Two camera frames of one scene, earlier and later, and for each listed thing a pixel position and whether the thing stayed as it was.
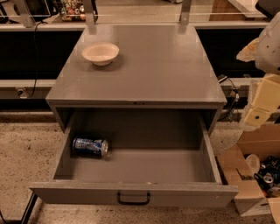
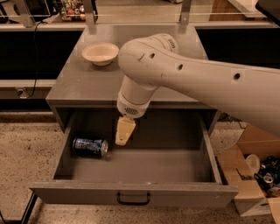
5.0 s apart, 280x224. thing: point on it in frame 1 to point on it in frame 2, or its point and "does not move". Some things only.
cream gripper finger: [266, 101] to [132, 101]
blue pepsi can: [86, 145] does not move
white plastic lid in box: [253, 163] does not move
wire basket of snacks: [73, 10] does not move
